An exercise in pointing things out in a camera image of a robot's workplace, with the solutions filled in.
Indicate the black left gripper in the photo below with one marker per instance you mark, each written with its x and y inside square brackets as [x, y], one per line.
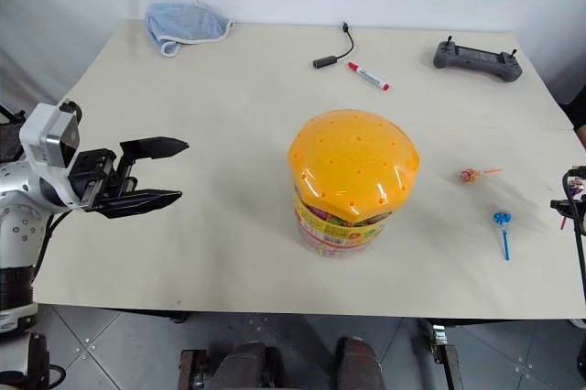
[89, 175]

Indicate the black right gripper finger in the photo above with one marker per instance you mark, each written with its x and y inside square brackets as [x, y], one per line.
[565, 203]
[574, 170]

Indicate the purple lollipop with pink stick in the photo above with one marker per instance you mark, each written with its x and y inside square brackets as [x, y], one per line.
[576, 185]

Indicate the black equipment behind arm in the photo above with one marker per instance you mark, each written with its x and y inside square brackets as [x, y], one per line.
[9, 133]

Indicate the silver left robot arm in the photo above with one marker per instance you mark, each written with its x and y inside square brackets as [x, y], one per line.
[18, 225]

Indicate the clear plastic lollipop jar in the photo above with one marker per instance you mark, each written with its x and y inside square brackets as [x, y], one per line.
[339, 234]

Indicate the yellow domed jar lid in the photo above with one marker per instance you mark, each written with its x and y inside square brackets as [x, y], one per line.
[352, 156]

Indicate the person in dark clothing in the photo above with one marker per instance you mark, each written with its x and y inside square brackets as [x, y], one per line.
[576, 113]

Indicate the blue lollipop with blue stick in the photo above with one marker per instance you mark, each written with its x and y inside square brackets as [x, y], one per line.
[502, 218]

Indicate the red lollipop with orange stick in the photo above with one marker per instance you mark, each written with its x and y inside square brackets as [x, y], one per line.
[468, 175]

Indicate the gray remote controller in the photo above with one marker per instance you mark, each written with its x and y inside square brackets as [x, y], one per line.
[476, 60]

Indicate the light blue towel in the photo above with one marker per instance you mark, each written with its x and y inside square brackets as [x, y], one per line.
[187, 24]

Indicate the black equipment on floor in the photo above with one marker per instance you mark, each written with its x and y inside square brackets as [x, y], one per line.
[27, 362]

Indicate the red whiteboard marker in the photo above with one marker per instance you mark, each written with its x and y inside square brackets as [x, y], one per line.
[368, 75]

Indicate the dark rounded brown shape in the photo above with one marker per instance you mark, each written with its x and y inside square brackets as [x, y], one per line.
[359, 365]

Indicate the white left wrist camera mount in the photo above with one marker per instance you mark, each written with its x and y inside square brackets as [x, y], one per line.
[43, 126]

